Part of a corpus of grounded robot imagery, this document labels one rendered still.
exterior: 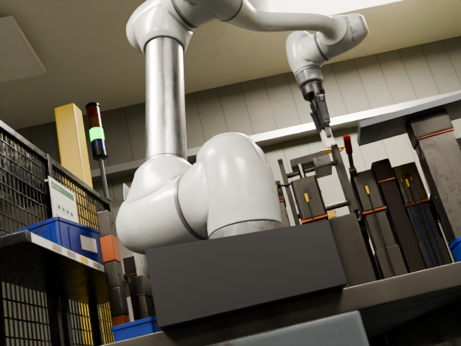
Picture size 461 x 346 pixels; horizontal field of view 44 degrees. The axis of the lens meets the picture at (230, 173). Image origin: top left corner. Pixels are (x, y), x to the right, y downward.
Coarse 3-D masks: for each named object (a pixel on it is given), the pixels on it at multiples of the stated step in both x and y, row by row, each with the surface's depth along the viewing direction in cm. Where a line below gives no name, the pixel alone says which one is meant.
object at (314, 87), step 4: (308, 84) 191; (312, 84) 191; (316, 84) 191; (320, 84) 191; (304, 88) 192; (308, 88) 191; (312, 88) 190; (316, 88) 190; (320, 88) 191; (304, 92) 192; (308, 92) 191; (312, 92) 191; (316, 92) 189; (320, 92) 191; (324, 92) 192; (304, 96) 192; (308, 96) 192; (312, 96) 192; (316, 96) 188; (308, 100) 195; (316, 100) 189; (316, 104) 189; (316, 112) 192
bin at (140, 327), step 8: (144, 320) 137; (152, 320) 137; (112, 328) 138; (120, 328) 137; (128, 328) 137; (136, 328) 137; (144, 328) 137; (152, 328) 136; (120, 336) 137; (128, 336) 137; (136, 336) 136
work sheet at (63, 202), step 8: (48, 176) 209; (56, 184) 214; (56, 192) 212; (64, 192) 220; (72, 192) 227; (56, 200) 210; (64, 200) 217; (72, 200) 225; (56, 208) 208; (64, 208) 215; (72, 208) 223; (64, 216) 213; (72, 216) 220
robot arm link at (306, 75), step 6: (306, 66) 193; (312, 66) 192; (300, 72) 193; (306, 72) 192; (312, 72) 192; (318, 72) 193; (300, 78) 193; (306, 78) 191; (312, 78) 191; (318, 78) 191; (300, 84) 193; (300, 90) 196
